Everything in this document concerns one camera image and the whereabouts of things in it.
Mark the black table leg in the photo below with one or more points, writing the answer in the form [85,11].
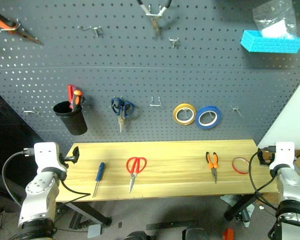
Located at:
[240,206]
[90,213]

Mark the small orange needle-nose pliers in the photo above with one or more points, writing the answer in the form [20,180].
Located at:
[212,166]

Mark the small red box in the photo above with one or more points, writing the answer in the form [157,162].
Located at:
[228,234]

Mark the clear plastic bag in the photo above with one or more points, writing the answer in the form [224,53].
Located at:
[270,15]

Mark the black flat floor bar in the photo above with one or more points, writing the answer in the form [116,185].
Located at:
[172,225]

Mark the grey perforated pegboard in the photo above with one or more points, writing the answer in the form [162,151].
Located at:
[140,75]

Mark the black plastic cup holder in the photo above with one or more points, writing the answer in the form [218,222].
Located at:
[73,122]

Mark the metal pegboard hook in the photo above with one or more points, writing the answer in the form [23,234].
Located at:
[92,29]
[31,111]
[155,105]
[237,111]
[13,30]
[174,42]

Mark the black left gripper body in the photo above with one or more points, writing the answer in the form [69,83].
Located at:
[66,158]

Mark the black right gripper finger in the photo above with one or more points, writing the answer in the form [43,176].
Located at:
[262,162]
[260,153]

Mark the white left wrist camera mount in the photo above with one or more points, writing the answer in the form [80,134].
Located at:
[46,156]

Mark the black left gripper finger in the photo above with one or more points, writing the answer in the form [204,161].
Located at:
[77,151]
[75,160]

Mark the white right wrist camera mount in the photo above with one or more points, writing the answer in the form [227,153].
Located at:
[285,155]

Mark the large orange needle-nose pliers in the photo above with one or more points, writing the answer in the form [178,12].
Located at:
[5,22]

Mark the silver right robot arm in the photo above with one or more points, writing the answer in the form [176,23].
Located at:
[291,190]

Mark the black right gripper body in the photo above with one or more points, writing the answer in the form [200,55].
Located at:
[270,150]

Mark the blue plastic basket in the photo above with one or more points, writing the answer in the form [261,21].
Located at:
[270,45]

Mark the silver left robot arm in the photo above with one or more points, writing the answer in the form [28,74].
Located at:
[40,192]

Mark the yellow tape roll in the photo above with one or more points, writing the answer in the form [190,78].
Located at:
[176,117]

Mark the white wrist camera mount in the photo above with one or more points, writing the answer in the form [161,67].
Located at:
[46,156]
[285,155]

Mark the blue tape roll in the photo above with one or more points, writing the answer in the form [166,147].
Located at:
[199,125]

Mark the orange and black screwdriver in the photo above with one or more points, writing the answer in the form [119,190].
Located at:
[76,98]

